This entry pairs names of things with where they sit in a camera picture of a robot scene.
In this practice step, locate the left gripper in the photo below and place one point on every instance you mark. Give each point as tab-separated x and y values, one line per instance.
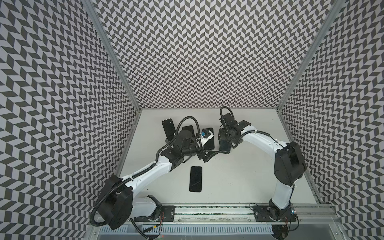
202	155

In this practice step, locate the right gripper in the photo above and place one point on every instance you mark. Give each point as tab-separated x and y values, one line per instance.
225	139

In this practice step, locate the phone with teal case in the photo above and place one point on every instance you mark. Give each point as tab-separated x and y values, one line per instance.
225	145

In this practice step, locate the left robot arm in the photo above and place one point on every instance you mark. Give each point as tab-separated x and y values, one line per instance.
119	199

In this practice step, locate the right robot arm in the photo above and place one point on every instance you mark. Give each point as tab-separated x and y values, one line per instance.
289	162

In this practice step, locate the aluminium mounting rail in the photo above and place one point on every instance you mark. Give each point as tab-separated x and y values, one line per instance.
242	214

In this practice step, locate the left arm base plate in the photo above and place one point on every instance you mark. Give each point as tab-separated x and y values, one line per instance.
165	214

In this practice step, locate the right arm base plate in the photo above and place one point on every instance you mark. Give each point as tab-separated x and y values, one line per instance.
264	213

